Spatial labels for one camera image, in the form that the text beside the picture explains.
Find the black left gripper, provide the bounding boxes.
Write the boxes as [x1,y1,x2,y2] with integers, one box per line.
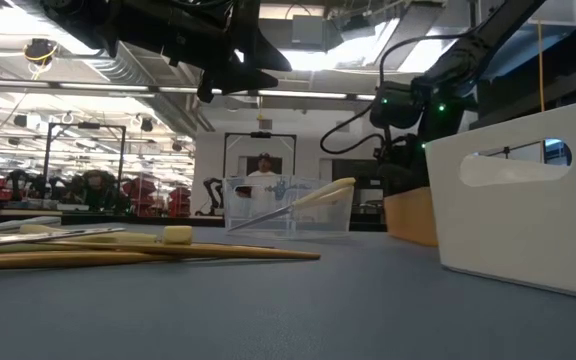
[162,0,293,105]

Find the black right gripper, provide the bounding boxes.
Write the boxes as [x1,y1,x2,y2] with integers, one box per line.
[375,132,432,197]

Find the cream-handled cutlery piece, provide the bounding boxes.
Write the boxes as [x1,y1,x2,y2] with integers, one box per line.
[295,185,355,211]
[20,224,64,234]
[60,231,164,245]
[161,225,194,246]
[227,176,357,233]

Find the white plastic bin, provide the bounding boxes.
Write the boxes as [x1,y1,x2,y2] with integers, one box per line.
[425,94,576,304]

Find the clear plastic bin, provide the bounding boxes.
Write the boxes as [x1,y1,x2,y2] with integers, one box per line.
[222,174,357,239]

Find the silver metal table knife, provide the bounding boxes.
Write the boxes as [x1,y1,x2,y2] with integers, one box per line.
[0,227,127,250]

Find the silver metal cutlery piece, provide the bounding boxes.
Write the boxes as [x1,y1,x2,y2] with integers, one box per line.
[0,215,63,232]

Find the brown wooden bin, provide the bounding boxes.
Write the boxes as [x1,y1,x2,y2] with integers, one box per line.
[382,187,439,247]

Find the person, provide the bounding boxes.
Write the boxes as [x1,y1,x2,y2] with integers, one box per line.
[83,169,122,212]
[246,152,280,179]

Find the red storage bins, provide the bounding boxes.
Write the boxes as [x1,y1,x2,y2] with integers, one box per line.
[122,177,192,217]

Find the grey-blue table mat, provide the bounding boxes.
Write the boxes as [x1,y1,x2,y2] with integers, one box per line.
[0,222,576,360]

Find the black station frame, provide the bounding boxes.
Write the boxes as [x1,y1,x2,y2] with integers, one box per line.
[222,132,298,179]
[42,122,127,201]

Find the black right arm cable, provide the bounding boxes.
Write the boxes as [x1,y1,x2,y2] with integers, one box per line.
[320,32,469,156]

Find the silver ventilation duct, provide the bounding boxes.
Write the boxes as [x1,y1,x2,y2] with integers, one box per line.
[12,0,214,134]

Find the black and yellow cord reel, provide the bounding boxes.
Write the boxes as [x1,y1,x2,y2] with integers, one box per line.
[22,37,59,66]

